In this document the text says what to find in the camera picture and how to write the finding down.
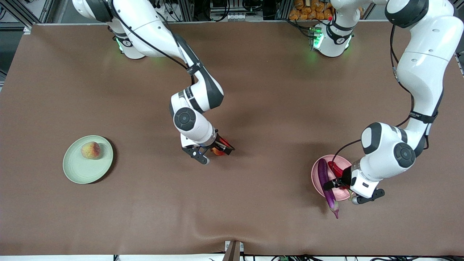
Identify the long purple eggplant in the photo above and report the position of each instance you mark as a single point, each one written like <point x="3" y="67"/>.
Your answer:
<point x="323" y="170"/>

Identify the metal table edge bracket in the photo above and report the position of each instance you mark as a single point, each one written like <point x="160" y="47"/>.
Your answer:
<point x="233" y="252"/>

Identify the white socket strip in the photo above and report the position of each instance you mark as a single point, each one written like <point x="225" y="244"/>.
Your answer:
<point x="243" y="16"/>

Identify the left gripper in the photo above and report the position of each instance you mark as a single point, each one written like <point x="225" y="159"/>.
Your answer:
<point x="344" y="178"/>

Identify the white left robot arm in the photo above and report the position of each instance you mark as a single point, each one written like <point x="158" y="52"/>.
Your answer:
<point x="424" y="65"/>

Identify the brown tablecloth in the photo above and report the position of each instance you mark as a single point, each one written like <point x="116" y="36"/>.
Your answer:
<point x="232" y="203"/>

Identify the white power strip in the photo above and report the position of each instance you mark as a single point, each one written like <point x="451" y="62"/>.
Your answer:
<point x="161" y="9"/>

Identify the orange packets pile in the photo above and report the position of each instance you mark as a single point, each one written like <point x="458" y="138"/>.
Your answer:
<point x="304" y="11"/>

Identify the pink round plate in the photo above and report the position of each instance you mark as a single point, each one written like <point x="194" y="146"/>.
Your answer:
<point x="342" y="195"/>

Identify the peach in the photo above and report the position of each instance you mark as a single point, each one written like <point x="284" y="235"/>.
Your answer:
<point x="90" y="150"/>

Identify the red chili pepper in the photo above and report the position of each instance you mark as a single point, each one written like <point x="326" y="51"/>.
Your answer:
<point x="335" y="168"/>

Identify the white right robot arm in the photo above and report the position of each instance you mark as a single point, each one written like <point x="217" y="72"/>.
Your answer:
<point x="145" y="25"/>

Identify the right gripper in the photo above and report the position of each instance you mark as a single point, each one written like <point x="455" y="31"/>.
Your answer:
<point x="219" y="141"/>

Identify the aluminium frame profile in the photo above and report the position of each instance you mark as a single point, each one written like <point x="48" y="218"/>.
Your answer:
<point x="459" y="63"/>
<point x="14" y="25"/>

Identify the green round plate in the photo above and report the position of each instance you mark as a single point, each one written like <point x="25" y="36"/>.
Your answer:
<point x="81" y="172"/>

